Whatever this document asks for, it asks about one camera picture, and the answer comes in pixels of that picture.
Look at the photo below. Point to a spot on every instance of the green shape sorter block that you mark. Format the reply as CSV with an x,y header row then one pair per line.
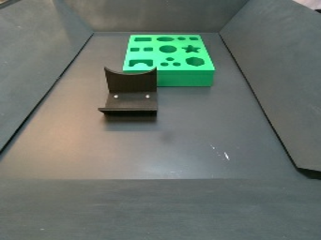
x,y
179,56

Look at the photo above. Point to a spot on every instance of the black curved holder bracket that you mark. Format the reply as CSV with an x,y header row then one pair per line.
x,y
131,92

